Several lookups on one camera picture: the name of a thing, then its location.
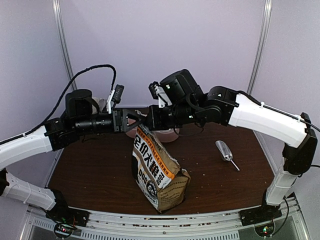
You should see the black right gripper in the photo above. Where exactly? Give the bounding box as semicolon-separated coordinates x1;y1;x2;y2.
143;102;200;131

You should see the pink double pet bowl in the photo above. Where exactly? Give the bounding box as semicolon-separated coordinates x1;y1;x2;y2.
125;127;179;143

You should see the dog food bag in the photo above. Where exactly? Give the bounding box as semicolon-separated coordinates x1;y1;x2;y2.
131;123;191;213

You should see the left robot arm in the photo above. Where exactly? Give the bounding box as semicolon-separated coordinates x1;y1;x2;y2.
0;85;146;222

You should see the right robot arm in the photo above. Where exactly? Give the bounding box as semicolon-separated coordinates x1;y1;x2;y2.
146;69;318;221

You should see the white patterned ceramic mug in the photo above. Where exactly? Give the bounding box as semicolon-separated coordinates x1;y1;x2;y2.
92;97;107;113

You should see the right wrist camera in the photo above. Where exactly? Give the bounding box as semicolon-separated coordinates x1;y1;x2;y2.
148;81;172;108

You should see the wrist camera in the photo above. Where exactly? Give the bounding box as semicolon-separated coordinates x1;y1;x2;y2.
106;84;125;114
148;81;172;108

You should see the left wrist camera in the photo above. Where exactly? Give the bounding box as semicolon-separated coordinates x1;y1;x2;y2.
106;84;125;114

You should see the front aluminium frame rail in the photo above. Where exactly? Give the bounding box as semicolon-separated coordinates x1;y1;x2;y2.
22;197;308;240

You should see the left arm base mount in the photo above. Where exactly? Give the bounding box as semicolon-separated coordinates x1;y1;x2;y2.
44;189;90;239

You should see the left rear aluminium post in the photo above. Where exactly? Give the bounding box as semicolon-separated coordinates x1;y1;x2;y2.
52;0;74;80

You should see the aluminium post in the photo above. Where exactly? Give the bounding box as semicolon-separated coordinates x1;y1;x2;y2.
52;0;74;80
246;0;273;95

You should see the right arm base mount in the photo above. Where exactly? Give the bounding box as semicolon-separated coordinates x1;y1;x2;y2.
239;205;282;238

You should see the right rear aluminium post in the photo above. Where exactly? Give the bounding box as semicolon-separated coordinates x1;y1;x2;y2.
246;0;273;95

